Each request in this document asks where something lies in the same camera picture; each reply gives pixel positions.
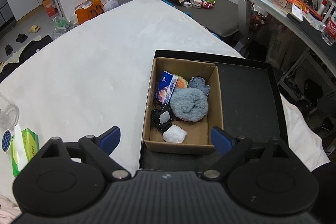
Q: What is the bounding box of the plush burger toy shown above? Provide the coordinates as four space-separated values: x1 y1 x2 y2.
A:
175 76 188 89

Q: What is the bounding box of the orange paper bag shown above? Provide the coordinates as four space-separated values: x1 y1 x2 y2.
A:
75 0 107 24

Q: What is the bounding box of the yellow slipper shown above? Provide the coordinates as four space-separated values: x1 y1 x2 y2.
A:
29 25 41 34

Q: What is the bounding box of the fluffy blue plush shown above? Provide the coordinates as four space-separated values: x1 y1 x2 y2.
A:
170 88 209 122

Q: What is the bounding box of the grey bench cushion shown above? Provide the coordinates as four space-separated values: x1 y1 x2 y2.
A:
175 0 239 38

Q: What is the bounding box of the blue denim fabric toy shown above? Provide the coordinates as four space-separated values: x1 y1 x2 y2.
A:
188 76 210 97

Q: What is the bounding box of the brown cardboard box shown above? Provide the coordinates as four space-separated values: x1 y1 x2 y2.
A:
142 57 224 155

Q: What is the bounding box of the grey curved desk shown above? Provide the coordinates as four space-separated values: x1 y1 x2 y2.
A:
238 0 335 75

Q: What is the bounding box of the white soft ball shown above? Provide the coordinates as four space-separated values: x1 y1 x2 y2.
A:
162 124 187 144

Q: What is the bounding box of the clear water bottle red label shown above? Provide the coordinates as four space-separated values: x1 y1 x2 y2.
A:
321 12 336 46

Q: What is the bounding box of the green tissue pack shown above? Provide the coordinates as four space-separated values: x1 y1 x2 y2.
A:
11 124 39 177

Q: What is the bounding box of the clear glass jar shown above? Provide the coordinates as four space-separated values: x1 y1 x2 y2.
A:
0 93 19 133

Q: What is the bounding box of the black dotted fabric pouch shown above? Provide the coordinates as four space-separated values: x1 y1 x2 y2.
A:
150 103 174 134

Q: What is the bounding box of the blue snack packet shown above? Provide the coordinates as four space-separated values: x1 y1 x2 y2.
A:
155 71 178 105

